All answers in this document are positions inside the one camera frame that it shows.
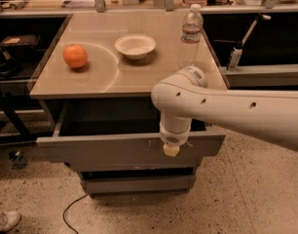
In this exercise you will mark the yellow foam-padded gripper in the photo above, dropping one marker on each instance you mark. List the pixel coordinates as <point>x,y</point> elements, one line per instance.
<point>173,138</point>

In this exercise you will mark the grey top drawer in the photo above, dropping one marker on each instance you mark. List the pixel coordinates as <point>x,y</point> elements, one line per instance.
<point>127,152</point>

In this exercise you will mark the grey drawer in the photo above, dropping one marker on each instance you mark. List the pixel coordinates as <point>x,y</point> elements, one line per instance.
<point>127,152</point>
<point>138,184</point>

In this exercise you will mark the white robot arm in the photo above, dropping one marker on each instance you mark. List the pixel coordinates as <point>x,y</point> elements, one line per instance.
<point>271,116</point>

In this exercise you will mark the grey bottom drawer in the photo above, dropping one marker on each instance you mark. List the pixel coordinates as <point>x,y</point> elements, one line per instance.
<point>138,184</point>

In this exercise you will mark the grey drawer cabinet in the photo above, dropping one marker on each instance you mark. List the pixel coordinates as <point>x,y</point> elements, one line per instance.
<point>109,73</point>

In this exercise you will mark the white bowl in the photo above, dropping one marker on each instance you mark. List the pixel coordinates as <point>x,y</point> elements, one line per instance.
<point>135,46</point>

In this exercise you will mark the white tube with black cap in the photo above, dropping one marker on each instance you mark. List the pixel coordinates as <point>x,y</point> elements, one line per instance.
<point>236,53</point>

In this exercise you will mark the clear plastic water bottle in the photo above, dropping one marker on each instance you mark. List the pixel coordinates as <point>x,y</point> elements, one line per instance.
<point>191,31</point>

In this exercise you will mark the orange fruit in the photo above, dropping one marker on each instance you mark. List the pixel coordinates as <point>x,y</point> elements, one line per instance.
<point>75,56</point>

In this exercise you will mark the small blue floor object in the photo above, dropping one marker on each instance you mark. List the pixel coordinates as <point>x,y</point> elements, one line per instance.
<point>18,160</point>

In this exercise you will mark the white shoe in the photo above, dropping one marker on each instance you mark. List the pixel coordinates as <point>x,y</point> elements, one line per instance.
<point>9,220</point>

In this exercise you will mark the black chair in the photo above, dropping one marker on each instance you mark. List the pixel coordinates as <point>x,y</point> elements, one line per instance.
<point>14,95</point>

